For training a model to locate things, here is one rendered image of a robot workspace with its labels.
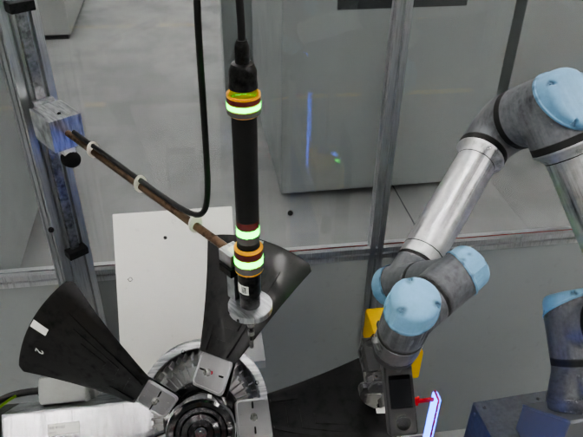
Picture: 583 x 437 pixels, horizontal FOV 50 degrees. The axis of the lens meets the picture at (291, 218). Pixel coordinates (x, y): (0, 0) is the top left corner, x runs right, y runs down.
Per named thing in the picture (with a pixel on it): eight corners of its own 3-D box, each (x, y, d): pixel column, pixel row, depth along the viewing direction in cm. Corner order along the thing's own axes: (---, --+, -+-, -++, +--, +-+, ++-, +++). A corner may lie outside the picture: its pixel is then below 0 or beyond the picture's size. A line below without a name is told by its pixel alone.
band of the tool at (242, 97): (220, 114, 79) (219, 92, 78) (245, 104, 82) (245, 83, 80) (241, 125, 77) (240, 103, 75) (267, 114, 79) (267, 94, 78)
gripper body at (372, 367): (396, 349, 113) (410, 316, 103) (408, 394, 108) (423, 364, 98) (355, 353, 112) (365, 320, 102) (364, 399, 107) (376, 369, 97)
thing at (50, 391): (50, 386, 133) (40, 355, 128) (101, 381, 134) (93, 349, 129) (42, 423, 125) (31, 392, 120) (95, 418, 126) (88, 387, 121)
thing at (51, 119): (34, 140, 134) (24, 102, 129) (64, 129, 138) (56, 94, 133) (55, 157, 128) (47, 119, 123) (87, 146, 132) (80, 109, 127)
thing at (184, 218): (65, 137, 128) (64, 131, 127) (71, 135, 128) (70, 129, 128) (230, 258, 96) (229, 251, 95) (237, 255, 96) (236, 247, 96)
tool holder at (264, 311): (211, 302, 100) (207, 253, 94) (245, 283, 104) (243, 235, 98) (247, 331, 95) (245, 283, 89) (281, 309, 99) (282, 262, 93)
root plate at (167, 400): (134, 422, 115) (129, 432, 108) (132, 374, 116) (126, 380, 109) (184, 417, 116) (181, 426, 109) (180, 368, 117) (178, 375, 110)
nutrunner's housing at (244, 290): (233, 320, 100) (218, 39, 74) (252, 309, 102) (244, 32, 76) (249, 333, 98) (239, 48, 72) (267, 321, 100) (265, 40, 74)
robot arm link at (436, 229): (470, 96, 129) (352, 284, 110) (509, 77, 119) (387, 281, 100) (506, 133, 131) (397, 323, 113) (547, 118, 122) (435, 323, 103)
